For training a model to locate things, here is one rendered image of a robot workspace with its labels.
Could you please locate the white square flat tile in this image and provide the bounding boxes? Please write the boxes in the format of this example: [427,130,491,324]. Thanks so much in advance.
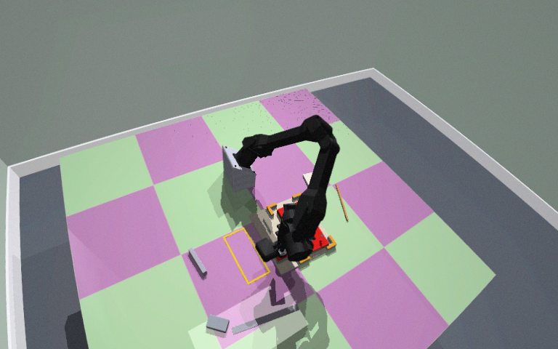
[303,172,312,185]

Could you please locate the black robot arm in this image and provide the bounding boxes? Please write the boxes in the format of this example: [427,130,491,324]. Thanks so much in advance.
[232,115,340,262]

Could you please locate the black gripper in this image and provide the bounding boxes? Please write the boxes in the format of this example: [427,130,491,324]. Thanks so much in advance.
[255,224,285,262]

